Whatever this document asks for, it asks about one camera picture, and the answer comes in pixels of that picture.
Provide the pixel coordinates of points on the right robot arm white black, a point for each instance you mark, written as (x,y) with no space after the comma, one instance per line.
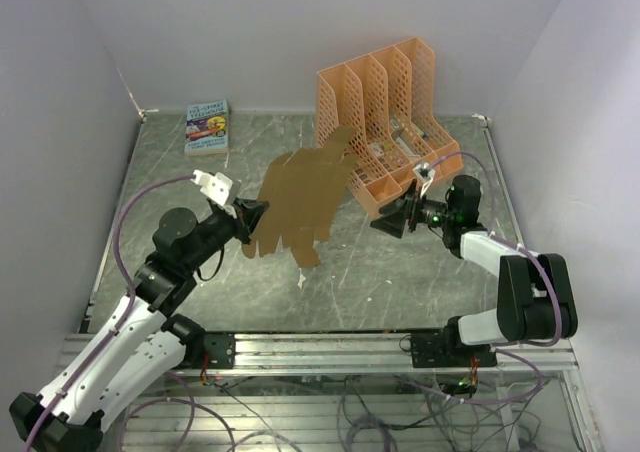
(535,303)

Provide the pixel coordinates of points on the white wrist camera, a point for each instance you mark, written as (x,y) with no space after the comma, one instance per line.
(425,175)
(219,188)

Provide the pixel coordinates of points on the brown cardboard box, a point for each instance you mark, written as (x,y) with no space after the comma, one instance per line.
(303,190)

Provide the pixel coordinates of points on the blue paperback book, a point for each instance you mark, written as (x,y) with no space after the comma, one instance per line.
(207,128)

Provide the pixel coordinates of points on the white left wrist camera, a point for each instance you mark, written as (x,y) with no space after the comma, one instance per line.
(219,188)

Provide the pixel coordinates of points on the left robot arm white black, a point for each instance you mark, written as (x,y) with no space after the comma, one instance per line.
(144,338)

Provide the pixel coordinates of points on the aluminium mounting rail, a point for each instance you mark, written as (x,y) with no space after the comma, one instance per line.
(363,353)

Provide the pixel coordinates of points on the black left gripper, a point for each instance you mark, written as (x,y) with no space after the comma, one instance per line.
(244,226)

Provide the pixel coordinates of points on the peach plastic file organizer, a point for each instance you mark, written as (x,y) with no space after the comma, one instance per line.
(387,97)

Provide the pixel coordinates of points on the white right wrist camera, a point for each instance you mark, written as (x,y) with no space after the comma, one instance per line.
(425,175)

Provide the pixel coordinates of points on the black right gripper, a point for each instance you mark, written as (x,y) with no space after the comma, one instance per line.
(394,223)

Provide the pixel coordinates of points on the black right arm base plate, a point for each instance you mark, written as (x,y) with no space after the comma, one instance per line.
(442,348)

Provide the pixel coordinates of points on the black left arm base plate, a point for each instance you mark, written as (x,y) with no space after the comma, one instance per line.
(219,350)

